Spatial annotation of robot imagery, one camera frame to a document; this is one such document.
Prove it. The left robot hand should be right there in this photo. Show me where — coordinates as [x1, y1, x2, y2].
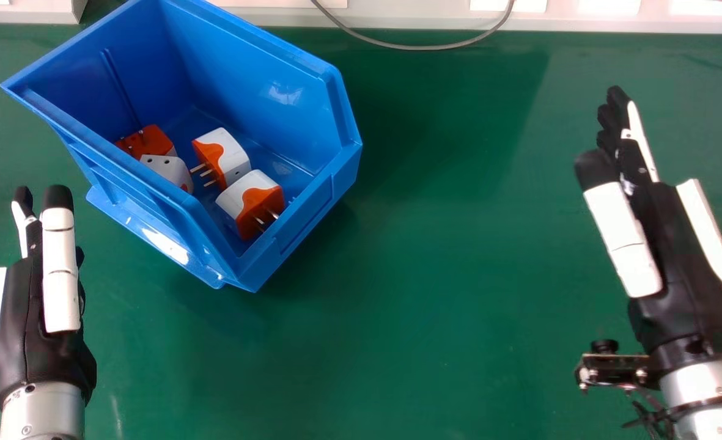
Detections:
[0, 185, 98, 410]

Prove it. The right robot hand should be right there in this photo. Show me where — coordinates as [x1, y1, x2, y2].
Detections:
[573, 86, 722, 375]

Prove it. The white-and-orange plug adapter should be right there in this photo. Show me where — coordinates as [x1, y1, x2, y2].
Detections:
[215, 169, 286, 241]
[190, 127, 252, 190]
[115, 124, 194, 194]

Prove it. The blue plastic bin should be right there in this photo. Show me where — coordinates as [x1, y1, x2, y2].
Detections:
[0, 0, 363, 293]

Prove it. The grey cable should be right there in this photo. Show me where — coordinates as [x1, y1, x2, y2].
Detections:
[310, 0, 516, 51]

